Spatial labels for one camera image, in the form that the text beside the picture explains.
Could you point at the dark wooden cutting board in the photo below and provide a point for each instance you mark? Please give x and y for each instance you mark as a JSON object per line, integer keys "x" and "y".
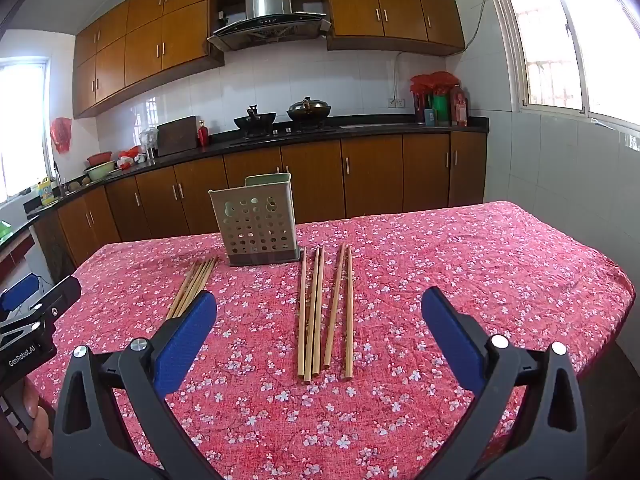
{"x": 176, "y": 136}

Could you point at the green plastic object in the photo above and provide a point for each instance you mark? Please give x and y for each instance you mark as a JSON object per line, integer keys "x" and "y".
{"x": 5, "y": 230}

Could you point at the large sliding window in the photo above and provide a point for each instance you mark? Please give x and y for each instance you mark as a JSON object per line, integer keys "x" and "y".
{"x": 575, "y": 40}

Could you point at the black kitchen countertop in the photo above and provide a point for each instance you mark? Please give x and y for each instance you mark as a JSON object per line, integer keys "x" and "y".
{"x": 220, "y": 142}

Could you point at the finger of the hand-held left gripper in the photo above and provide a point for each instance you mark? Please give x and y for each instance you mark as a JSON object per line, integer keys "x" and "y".
{"x": 20, "y": 291}
{"x": 60, "y": 296}

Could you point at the person's left hand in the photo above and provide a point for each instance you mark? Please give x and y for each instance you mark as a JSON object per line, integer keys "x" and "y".
{"x": 35, "y": 425}

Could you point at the yellow detergent bottle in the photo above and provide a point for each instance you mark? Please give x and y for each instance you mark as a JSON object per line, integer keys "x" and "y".
{"x": 46, "y": 192}

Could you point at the brown wall cabinets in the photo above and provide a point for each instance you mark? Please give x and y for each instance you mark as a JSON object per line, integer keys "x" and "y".
{"x": 150, "y": 45}

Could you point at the perforated beige utensil holder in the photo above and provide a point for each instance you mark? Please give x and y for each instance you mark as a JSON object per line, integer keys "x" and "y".
{"x": 255, "y": 225}

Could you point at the white wall outlet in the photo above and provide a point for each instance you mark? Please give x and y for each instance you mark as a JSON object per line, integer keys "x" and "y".
{"x": 397, "y": 103}

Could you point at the gas stove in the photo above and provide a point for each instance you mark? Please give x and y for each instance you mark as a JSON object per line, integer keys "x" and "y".
{"x": 285, "y": 131}

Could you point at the black wok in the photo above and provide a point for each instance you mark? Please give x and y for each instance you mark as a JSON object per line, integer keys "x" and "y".
{"x": 255, "y": 120}

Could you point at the brown base cabinets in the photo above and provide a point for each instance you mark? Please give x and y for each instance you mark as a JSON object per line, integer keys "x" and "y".
{"x": 375, "y": 175}

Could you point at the blue box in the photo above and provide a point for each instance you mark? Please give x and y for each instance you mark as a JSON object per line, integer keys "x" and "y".
{"x": 430, "y": 116}

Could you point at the glass jar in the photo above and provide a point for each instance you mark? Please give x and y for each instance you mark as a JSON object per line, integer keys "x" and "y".
{"x": 149, "y": 142}

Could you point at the steel range hood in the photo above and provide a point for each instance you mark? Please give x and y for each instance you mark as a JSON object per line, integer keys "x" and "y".
{"x": 270, "y": 15}

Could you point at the sink faucet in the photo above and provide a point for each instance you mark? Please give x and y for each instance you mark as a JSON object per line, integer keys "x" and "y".
{"x": 57, "y": 177}

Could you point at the red plastic bag on wall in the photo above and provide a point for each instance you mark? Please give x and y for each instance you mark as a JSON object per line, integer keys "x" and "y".
{"x": 61, "y": 135}

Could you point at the red floral tablecloth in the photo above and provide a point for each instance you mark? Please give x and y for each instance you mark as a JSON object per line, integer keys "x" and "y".
{"x": 450, "y": 260}

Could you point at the small window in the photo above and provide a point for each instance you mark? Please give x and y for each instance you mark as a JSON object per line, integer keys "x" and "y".
{"x": 22, "y": 130}

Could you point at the green container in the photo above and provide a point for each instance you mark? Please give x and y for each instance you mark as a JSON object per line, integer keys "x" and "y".
{"x": 442, "y": 110}

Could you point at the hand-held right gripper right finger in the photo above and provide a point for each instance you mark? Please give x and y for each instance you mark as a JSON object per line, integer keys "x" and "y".
{"x": 450, "y": 340}

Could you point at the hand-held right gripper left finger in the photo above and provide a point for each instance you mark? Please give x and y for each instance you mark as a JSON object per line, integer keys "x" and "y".
{"x": 185, "y": 340}

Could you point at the stacked bowls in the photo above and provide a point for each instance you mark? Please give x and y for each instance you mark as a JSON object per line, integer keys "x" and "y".
{"x": 100, "y": 167}

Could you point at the lidded black pan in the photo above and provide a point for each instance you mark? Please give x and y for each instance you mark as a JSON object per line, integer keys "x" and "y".
{"x": 309, "y": 109}

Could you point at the red and white bag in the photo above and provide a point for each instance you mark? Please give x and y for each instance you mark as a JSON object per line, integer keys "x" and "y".
{"x": 129, "y": 157}

